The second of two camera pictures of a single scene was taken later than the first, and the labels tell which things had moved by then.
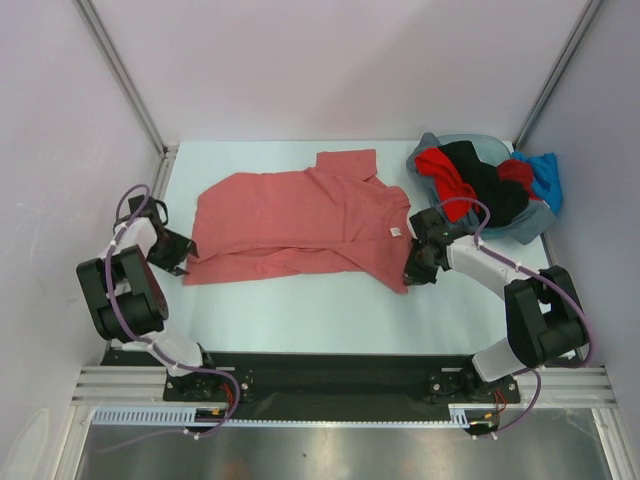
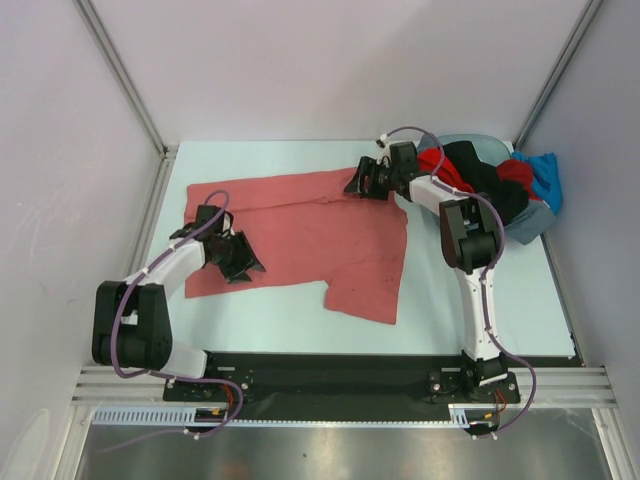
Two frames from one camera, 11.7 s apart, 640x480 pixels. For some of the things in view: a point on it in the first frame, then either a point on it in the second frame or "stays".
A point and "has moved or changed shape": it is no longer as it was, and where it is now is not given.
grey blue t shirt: [536, 221] stays
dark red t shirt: [515, 170] stays
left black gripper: [182, 244] to [240, 241]
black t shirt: [504, 200] stays
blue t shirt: [545, 178] stays
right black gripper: [414, 276] to [367, 167]
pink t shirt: [335, 215] has moved or changed shape
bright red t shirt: [433, 162] stays
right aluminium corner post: [574, 38] stays
